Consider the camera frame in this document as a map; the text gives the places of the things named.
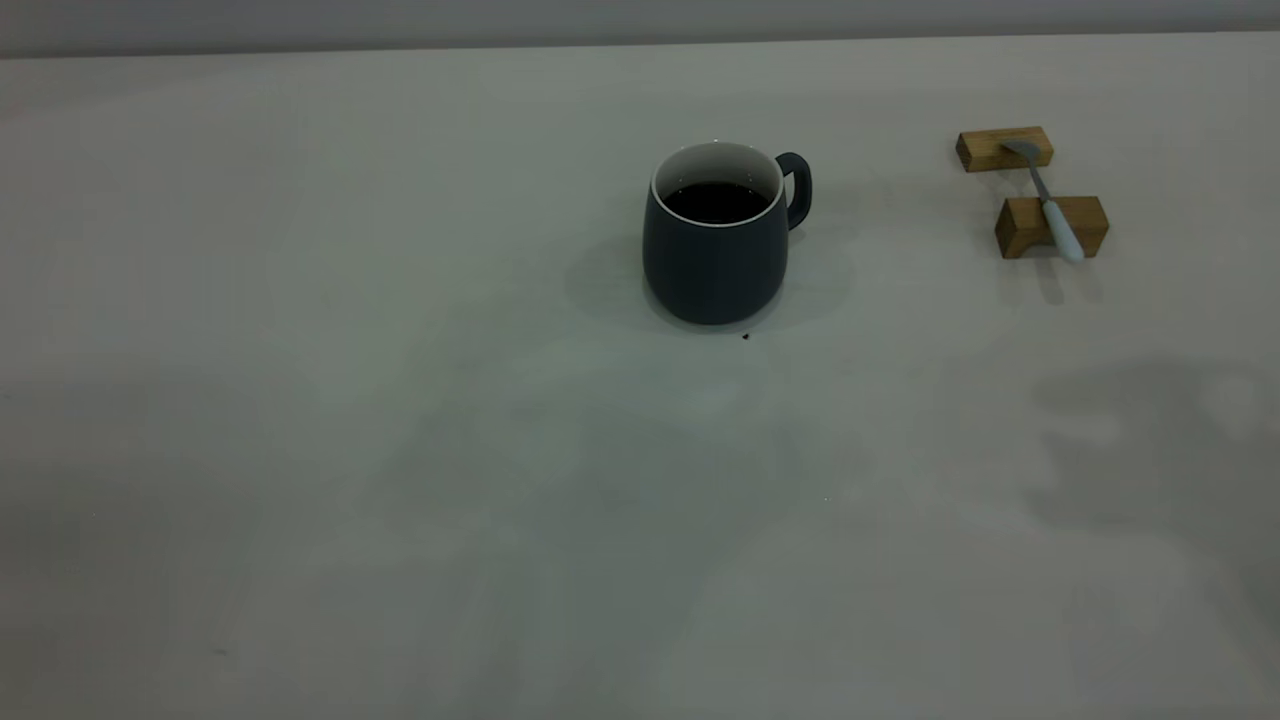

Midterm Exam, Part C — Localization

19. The arched wooden block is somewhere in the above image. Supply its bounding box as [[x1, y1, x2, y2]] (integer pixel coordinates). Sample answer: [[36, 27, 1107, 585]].
[[994, 195, 1110, 260]]

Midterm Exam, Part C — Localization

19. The light blue handled metal spoon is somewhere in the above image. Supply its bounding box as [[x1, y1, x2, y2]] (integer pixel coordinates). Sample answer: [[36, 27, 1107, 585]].
[[1000, 139, 1086, 264]]

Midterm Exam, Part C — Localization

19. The dark grey ceramic mug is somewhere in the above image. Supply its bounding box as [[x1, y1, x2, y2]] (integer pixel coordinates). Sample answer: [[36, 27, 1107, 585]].
[[642, 141, 813, 326]]

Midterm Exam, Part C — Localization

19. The dark coffee liquid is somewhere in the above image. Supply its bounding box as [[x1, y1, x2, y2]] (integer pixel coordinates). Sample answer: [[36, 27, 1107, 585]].
[[661, 182, 772, 225]]

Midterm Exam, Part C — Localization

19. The flat wooden block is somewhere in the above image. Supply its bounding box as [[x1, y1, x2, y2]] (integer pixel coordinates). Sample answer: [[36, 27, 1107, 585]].
[[956, 126, 1055, 173]]

